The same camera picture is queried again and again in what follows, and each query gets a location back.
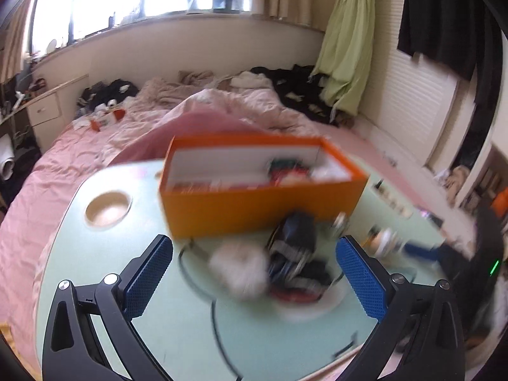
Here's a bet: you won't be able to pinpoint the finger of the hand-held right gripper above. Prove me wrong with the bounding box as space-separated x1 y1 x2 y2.
404 242 442 263

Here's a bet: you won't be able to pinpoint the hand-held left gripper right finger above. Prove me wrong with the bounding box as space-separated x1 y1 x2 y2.
335 235 465 381

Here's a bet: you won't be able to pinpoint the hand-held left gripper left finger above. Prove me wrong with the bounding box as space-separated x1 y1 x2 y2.
42 234 174 381

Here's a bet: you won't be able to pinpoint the black lace cloth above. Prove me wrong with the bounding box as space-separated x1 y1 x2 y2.
266 212 334 298

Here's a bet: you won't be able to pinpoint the white fur pompom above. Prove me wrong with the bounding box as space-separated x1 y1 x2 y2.
208 244 268 300

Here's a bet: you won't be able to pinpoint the orange cardboard box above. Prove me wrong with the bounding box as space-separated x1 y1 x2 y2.
159 134 370 239

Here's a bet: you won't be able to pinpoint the green cartoon print desktop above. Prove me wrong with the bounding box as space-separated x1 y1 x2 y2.
34 159 477 381

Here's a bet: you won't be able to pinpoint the small white device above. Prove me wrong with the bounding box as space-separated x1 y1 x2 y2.
371 228 401 257

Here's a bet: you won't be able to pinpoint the orange container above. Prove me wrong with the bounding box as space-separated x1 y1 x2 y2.
490 192 508 217

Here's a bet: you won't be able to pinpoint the beige crumpled clothing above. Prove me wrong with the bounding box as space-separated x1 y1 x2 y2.
442 164 471 207

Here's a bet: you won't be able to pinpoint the white louvered door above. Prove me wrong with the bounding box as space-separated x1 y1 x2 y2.
357 43 461 167

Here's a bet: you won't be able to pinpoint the small orange tissue box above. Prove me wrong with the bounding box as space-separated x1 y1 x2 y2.
89 107 127 131

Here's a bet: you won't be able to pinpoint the white paper roll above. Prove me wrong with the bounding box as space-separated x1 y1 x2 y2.
0 135 18 179

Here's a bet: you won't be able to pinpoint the black and white clothes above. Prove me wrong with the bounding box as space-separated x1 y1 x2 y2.
77 79 139 117

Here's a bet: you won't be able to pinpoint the pale pink quilt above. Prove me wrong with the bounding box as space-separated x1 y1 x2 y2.
107 77 330 159

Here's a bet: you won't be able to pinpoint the white drawer cabinet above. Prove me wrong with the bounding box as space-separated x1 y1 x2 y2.
28 73 90 151

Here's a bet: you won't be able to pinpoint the beige fleece clothes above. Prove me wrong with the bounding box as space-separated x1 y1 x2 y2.
178 70 217 86

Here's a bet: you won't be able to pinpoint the pile of black clothes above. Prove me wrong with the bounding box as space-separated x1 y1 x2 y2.
250 65 342 125

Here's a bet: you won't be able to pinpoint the green hanging garment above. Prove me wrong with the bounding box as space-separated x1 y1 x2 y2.
311 0 378 117

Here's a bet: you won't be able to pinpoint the black hanging garment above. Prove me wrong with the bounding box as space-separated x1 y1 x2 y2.
397 0 505 84

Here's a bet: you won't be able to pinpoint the pink corduroy cushion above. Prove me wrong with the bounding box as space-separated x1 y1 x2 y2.
115 111 271 167

